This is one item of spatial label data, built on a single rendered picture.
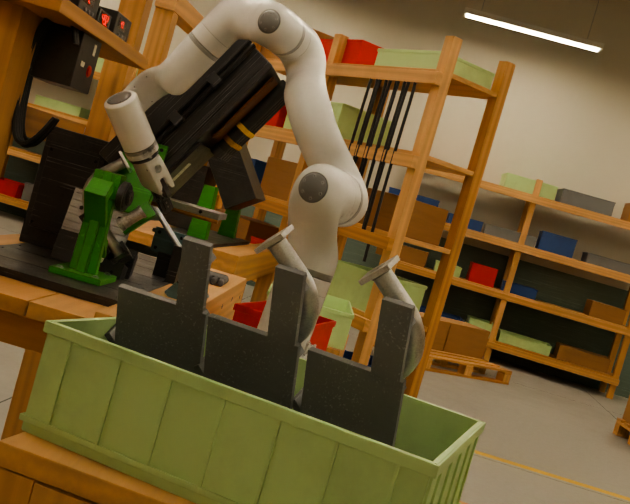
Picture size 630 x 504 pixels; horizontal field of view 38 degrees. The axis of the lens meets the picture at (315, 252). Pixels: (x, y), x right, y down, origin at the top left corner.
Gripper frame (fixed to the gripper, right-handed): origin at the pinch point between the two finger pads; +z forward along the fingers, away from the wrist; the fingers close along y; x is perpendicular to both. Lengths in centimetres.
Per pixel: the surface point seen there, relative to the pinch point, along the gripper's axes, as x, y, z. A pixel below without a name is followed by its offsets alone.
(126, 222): 8.0, 10.1, 4.2
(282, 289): 30, -103, -39
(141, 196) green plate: -0.3, 14.1, 2.3
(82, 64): -7.2, 32.7, -30.7
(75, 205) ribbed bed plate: 13.8, 25.3, -0.1
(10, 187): -172, 864, 376
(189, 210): -11.9, 14.3, 14.6
